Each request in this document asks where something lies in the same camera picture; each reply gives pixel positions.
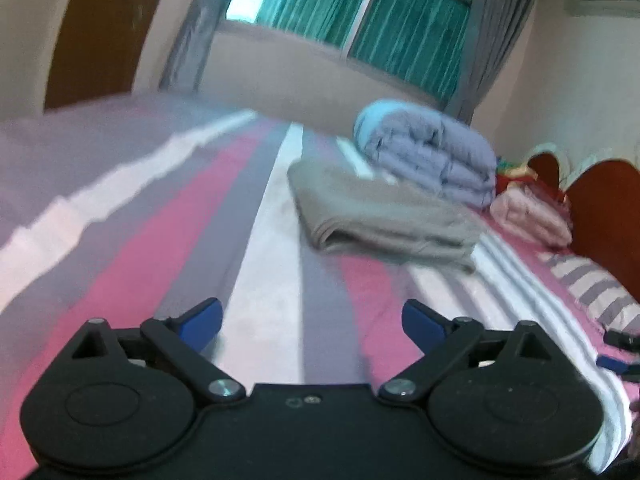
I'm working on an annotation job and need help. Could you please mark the colourful cloth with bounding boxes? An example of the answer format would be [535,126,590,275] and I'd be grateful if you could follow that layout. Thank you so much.
[495,159,539,187]

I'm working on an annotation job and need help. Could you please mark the folded pink cloth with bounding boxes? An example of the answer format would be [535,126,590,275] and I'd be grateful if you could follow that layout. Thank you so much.
[489,185,574,249]

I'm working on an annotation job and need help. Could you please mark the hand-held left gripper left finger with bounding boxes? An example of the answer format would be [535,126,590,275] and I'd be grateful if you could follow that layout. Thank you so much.
[70,297,247,403]

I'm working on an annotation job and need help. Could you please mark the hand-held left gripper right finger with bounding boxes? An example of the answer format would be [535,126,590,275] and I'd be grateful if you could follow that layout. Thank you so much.
[378,299,557,404]

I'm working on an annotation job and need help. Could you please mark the striped pillow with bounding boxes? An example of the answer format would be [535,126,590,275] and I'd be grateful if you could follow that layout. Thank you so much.
[540,252,640,337]

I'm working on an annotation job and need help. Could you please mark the green curtain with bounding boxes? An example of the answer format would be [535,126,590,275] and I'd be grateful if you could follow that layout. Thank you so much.
[255,0,473,102]

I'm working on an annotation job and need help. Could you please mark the brown wooden door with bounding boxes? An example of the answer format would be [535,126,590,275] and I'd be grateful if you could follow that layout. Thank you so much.
[44,0,179,111]

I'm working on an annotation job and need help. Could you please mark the grey pants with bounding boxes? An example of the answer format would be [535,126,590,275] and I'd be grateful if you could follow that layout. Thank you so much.
[287,159,489,274]

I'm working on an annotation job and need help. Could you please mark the striped pink grey bed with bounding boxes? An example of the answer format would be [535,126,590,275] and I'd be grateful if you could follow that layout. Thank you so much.
[0,92,640,480]

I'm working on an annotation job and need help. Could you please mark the folded blue grey quilt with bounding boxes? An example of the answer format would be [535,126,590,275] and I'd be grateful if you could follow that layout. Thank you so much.
[352,100,499,211]

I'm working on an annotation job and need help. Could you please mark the aluminium frame window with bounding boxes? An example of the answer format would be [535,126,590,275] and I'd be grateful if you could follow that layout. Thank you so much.
[224,0,482,107]

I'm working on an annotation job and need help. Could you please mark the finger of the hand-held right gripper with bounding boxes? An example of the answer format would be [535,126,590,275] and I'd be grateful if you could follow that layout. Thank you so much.
[603,330,640,352]
[596,355,640,377]

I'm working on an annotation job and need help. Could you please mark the brown wooden headboard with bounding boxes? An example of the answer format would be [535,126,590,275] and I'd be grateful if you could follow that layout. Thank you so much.
[527,152,640,305]

